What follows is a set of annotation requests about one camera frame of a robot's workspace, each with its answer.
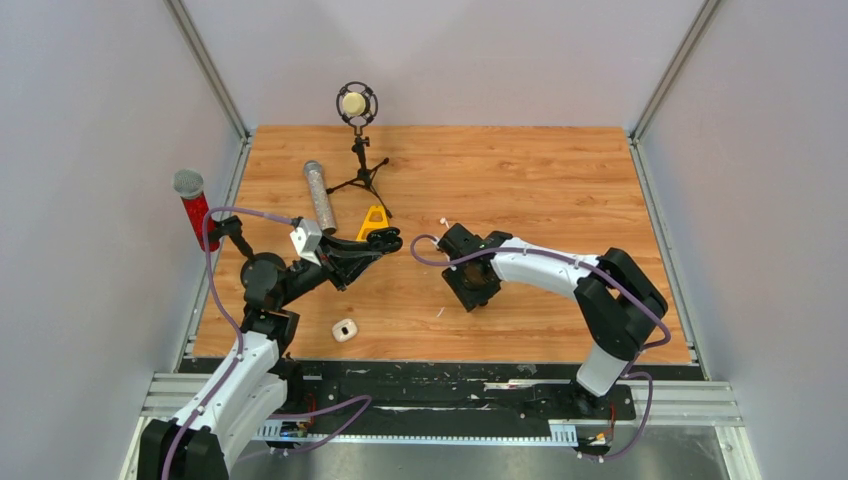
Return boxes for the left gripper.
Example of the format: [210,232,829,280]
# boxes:
[277,229,381,309]

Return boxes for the white earbud case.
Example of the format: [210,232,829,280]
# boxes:
[331,318,359,343]

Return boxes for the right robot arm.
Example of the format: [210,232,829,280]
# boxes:
[435,224,671,418]

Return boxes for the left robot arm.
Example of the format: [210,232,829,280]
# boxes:
[136,225,403,479]

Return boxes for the yellow green triangle toy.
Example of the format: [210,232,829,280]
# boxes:
[356,205,390,241]

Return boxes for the black tripod stand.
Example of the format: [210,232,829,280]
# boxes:
[325,126,393,219]

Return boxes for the silver glitter microphone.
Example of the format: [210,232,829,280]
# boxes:
[303,160,337,234]

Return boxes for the cream microphone in shockmount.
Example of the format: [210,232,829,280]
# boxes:
[336,81,379,128]

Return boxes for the red glitter microphone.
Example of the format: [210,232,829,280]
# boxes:
[172,169,220,252]

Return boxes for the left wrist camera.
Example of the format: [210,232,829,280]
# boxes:
[290,217,323,266]

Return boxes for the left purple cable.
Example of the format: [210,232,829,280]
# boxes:
[160,206,374,480]

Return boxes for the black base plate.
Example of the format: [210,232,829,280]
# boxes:
[178,358,705,439]

